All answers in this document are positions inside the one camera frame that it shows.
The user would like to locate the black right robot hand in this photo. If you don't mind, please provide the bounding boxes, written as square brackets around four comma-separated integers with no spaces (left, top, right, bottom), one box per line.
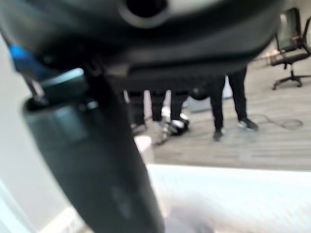
[0,0,285,233]

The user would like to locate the white bed sheet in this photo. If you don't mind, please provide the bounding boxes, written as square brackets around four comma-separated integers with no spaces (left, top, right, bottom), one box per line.
[133,135,311,233]

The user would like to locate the person with dark legs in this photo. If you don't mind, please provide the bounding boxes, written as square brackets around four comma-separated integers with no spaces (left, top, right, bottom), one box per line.
[128,91,147,128]

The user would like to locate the person in black-white shoes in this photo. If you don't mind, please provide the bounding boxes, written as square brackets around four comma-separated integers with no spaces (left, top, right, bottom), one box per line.
[150,89,191,136]

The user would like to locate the blue tape patch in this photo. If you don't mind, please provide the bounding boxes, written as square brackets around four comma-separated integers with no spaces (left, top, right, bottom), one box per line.
[9,43,42,79]

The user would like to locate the person in black shoes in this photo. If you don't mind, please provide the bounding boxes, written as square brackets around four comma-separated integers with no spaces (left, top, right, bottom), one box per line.
[210,67,259,143]

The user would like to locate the black mesh office chair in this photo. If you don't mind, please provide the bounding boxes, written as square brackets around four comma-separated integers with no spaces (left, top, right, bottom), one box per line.
[269,7,311,91]

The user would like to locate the black floor cable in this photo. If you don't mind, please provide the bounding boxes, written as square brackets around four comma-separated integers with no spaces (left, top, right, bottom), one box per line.
[252,113,305,130]

